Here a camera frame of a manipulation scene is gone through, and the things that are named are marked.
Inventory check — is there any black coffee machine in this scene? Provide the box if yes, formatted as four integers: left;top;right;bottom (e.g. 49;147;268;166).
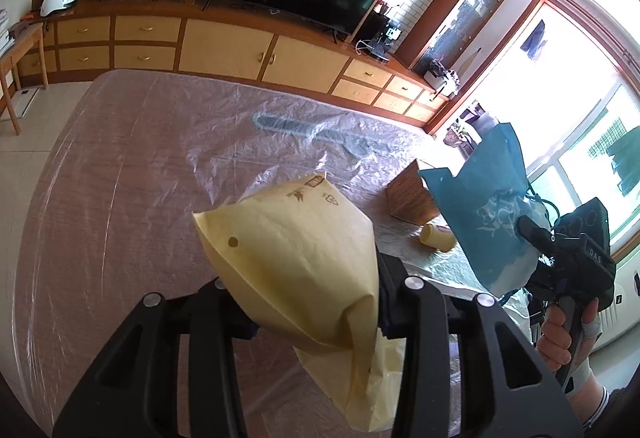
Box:
374;20;404;61

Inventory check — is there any blue plastic bag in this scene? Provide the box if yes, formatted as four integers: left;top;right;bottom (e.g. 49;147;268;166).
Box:
417;123;557;305

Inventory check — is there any long wooden drawer sideboard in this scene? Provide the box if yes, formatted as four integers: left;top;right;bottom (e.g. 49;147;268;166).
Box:
17;0;452;137

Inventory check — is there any white helmet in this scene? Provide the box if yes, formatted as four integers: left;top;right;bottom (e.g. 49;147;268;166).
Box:
40;0;77;18

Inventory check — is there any white floor scale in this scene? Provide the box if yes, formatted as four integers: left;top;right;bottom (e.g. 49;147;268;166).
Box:
10;88;41;119

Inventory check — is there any white storage box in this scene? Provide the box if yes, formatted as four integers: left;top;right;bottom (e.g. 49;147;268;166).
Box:
424;59;460;98

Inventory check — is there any potted plant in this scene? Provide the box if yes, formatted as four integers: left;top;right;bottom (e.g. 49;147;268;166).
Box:
445;119;479;151

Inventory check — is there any small wooden desk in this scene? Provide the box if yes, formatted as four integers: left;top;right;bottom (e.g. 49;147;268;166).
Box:
0;20;51;137

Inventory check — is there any blue hanging garment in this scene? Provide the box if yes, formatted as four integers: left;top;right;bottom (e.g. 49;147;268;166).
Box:
520;20;549;61

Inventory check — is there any person's right hand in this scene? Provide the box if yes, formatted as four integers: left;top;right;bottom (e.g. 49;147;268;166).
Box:
535;298;602;400

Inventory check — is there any person's right forearm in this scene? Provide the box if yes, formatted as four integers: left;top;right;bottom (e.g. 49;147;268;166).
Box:
567;370;627;438

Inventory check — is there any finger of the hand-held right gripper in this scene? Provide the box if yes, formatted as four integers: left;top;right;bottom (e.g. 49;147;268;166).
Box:
522;262;563;305
516;215;557;259

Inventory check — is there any black countertop box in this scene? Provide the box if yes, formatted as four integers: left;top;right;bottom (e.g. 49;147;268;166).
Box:
358;10;385;51

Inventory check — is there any yellow paper bag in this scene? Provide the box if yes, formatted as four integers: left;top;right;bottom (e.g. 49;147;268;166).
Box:
192;172;409;434

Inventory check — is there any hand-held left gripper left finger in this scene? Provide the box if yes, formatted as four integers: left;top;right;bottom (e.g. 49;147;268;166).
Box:
52;278;259;438

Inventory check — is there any curtain rod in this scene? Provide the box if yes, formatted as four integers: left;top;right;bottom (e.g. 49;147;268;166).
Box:
524;0;640;86

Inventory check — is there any small yellow cup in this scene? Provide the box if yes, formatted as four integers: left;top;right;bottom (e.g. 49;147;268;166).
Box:
419;223;457;253

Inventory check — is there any dark hanging garment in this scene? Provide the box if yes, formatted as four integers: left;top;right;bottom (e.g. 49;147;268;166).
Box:
607;123;640;199

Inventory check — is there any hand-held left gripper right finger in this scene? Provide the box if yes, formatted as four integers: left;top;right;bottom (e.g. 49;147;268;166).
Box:
375;253;584;438

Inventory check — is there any brown wooden box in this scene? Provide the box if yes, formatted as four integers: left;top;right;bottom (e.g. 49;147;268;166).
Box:
387;160;441;225

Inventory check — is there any dark glass cabinet door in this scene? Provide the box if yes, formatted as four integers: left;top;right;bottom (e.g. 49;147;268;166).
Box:
427;0;521;79

